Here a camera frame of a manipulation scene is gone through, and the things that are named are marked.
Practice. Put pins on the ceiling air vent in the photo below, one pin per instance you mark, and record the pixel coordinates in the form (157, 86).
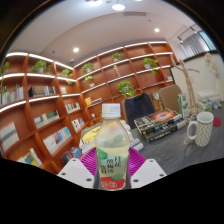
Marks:
(135, 14)

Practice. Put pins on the stack of dark books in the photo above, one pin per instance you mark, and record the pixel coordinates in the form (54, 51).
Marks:
(160, 125)

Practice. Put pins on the stack of colourful books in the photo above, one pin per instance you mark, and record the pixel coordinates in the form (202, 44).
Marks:
(87, 136)

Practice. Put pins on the green and white carton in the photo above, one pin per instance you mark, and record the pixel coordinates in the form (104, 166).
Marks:
(183, 106)

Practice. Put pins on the branched ceiling lamp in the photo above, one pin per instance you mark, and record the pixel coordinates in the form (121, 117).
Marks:
(118, 6)

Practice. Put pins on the clear drink bottle white cap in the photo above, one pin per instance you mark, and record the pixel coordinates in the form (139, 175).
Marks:
(111, 140)

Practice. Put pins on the window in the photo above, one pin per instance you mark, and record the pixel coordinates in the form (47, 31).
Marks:
(208, 40)

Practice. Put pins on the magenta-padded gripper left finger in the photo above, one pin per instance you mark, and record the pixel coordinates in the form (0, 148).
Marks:
(75, 170)

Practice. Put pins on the wooden shelf unit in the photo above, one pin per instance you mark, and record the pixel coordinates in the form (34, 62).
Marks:
(43, 100)

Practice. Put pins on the recessed ceiling light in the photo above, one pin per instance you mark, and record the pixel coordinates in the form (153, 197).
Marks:
(156, 30)
(76, 49)

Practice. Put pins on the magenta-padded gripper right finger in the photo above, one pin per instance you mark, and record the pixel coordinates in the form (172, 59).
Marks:
(148, 171)

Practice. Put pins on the dark blue chair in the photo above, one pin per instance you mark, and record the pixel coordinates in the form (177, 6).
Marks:
(138, 108)

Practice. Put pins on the wooden artist mannequin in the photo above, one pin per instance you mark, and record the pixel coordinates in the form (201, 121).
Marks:
(190, 86)

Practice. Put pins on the tan brown chair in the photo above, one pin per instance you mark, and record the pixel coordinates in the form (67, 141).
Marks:
(170, 96)

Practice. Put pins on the grey curtain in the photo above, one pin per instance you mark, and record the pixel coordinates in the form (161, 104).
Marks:
(195, 45)

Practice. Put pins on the black track light rail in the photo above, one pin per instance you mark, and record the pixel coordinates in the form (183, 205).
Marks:
(186, 33)

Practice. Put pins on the white patterned mug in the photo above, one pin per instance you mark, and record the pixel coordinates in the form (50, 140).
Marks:
(204, 130)

